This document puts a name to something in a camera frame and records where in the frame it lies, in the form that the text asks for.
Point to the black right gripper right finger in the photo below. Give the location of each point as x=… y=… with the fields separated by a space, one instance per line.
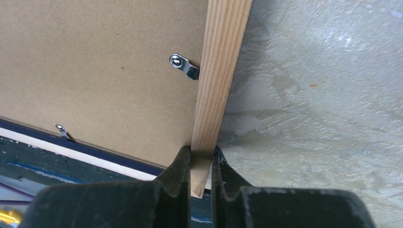
x=236 y=203

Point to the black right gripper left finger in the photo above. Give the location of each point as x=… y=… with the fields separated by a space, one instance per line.
x=161 y=203

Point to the brown cardboard backing board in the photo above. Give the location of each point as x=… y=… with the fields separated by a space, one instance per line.
x=94 y=63

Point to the blue wooden picture frame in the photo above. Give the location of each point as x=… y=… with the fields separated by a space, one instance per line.
x=217 y=78

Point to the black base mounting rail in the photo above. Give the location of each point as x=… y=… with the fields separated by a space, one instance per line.
x=28 y=161

